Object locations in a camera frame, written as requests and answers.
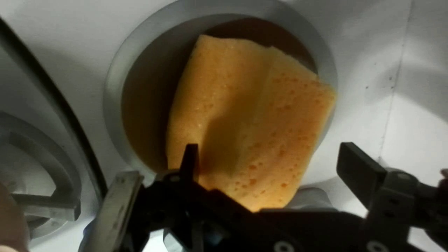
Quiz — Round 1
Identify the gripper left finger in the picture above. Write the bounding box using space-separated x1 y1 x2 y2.
80 143 260 252

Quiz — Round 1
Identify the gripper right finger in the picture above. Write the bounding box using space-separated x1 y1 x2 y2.
336 141 448 252

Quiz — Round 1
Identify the yellow sponge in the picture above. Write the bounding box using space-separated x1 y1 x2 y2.
165 34 337 213

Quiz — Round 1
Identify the white toy kitchen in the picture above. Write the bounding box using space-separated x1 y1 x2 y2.
0 0 448 252

